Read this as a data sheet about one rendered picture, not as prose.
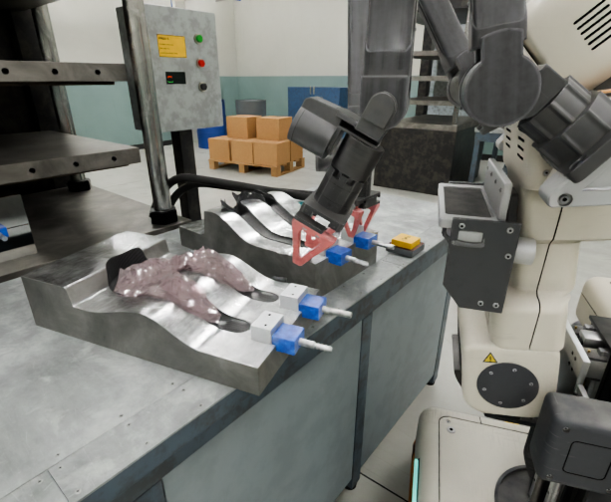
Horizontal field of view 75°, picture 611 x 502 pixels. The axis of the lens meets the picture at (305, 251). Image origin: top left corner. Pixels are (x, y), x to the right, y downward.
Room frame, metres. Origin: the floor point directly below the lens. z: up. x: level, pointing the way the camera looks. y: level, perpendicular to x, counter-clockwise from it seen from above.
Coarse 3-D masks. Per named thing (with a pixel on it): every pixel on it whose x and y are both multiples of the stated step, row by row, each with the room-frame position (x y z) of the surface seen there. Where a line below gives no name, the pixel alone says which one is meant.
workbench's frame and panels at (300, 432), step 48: (384, 288) 0.86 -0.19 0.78; (432, 288) 1.24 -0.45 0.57; (336, 336) 0.79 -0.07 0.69; (384, 336) 0.99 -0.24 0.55; (432, 336) 1.30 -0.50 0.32; (288, 384) 0.66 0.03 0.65; (336, 384) 0.80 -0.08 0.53; (384, 384) 1.01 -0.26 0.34; (432, 384) 1.38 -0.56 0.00; (192, 432) 0.43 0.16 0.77; (240, 432) 0.56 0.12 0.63; (288, 432) 0.66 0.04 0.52; (336, 432) 0.81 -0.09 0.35; (384, 432) 1.04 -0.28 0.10; (144, 480) 0.41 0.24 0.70; (192, 480) 0.47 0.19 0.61; (240, 480) 0.55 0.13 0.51; (288, 480) 0.66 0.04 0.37; (336, 480) 0.82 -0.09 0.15
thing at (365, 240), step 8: (352, 224) 0.93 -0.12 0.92; (344, 232) 0.90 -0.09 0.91; (360, 232) 0.91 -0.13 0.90; (368, 232) 0.90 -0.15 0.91; (352, 240) 0.88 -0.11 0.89; (360, 240) 0.87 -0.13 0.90; (368, 240) 0.86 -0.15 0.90; (376, 240) 0.87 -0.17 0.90; (368, 248) 0.86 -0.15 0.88; (392, 248) 0.84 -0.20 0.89
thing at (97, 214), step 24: (48, 192) 1.72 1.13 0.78; (72, 192) 1.72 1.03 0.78; (96, 192) 1.72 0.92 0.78; (48, 216) 1.39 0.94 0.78; (72, 216) 1.39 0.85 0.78; (96, 216) 1.39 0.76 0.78; (120, 216) 1.39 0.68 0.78; (144, 216) 1.39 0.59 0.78; (48, 240) 1.15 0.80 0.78; (72, 240) 1.15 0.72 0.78; (96, 240) 1.15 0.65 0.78; (0, 264) 0.98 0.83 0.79; (24, 264) 0.98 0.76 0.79
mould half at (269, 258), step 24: (216, 216) 0.96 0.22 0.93; (240, 216) 0.98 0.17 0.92; (264, 216) 1.01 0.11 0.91; (192, 240) 1.04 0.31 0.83; (216, 240) 0.97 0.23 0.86; (240, 240) 0.91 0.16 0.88; (264, 240) 0.91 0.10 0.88; (264, 264) 0.86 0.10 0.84; (288, 264) 0.81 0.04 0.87; (312, 264) 0.76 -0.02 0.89
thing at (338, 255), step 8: (336, 240) 0.83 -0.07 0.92; (328, 248) 0.81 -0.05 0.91; (336, 248) 0.81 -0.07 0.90; (344, 248) 0.81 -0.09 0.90; (328, 256) 0.79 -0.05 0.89; (336, 256) 0.78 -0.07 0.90; (344, 256) 0.78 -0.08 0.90; (336, 264) 0.78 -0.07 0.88; (360, 264) 0.76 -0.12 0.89; (368, 264) 0.76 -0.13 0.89
